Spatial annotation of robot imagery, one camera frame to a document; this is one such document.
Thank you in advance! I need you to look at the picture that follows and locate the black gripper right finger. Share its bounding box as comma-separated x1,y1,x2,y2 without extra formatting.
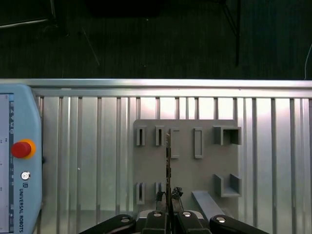
172,186,269,234

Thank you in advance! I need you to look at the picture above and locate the grey parts rack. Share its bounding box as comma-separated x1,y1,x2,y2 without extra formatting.
133,119,243,215

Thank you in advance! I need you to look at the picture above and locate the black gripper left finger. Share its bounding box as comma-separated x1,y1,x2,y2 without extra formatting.
78,191,169,234

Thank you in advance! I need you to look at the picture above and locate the pale blue teach pendant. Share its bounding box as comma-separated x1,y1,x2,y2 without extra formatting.
0,84,43,234

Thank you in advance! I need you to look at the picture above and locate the silver metal bar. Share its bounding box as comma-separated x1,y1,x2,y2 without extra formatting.
0,18,49,29

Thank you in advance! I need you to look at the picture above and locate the blue RAM stick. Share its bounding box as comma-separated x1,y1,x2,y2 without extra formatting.
165,133,173,234

